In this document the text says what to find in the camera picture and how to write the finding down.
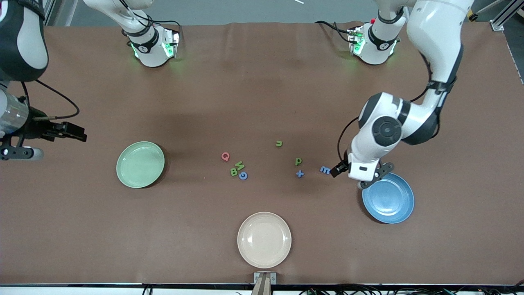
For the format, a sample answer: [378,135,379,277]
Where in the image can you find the left arm base black cable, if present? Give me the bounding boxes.
[314,20,357,44]

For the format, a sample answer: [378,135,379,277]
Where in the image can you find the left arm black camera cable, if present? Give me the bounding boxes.
[337,53,435,165]

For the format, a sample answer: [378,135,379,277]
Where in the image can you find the light green plate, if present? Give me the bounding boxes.
[116,141,165,189]

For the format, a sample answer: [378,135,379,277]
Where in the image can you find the black rubber stand foot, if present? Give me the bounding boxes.
[468,0,506,22]

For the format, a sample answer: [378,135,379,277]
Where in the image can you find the right arm base black cable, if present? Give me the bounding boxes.
[118,0,183,41]

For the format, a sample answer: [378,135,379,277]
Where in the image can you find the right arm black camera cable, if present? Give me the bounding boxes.
[20,80,80,121]

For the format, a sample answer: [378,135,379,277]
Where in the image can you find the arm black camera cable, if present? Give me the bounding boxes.
[337,53,435,165]
[20,80,80,121]

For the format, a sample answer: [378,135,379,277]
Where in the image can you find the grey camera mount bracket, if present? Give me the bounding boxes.
[253,272,278,295]

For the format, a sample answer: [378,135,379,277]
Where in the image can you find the brown table cover mat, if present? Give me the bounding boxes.
[0,20,524,286]

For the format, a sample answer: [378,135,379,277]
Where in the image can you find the blue plate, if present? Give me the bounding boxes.
[362,172,415,224]

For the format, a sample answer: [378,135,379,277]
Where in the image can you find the beige plate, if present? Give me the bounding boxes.
[237,212,292,269]

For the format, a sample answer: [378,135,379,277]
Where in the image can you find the silver aluminium frame profile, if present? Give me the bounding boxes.
[489,0,524,32]
[43,0,66,26]

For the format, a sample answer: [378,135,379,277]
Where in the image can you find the arm base black cable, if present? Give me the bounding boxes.
[118,0,183,41]
[314,20,357,44]

